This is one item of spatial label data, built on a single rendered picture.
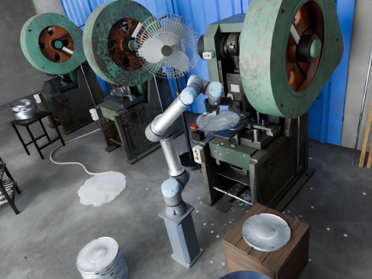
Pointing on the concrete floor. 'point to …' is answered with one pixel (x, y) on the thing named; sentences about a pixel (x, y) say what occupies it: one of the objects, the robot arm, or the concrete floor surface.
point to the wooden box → (234, 250)
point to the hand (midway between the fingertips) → (215, 112)
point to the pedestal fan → (159, 50)
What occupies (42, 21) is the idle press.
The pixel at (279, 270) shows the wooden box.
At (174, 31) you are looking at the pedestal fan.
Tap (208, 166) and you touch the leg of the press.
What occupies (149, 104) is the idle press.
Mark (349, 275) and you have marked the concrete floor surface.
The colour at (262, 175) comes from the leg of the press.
